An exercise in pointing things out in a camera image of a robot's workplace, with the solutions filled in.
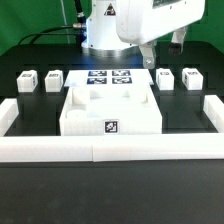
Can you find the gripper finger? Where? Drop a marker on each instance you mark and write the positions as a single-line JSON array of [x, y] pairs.
[[177, 41], [149, 55]]

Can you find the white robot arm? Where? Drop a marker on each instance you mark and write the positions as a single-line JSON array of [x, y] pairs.
[[102, 38]]

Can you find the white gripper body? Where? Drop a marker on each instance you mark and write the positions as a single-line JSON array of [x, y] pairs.
[[141, 21]]

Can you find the white square tabletop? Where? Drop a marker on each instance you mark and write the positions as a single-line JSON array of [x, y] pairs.
[[94, 110]]

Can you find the white sheet with AprilTags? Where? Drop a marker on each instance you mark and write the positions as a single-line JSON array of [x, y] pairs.
[[108, 77]]

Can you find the white U-shaped obstacle fence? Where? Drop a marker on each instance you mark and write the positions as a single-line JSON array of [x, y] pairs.
[[103, 148]]

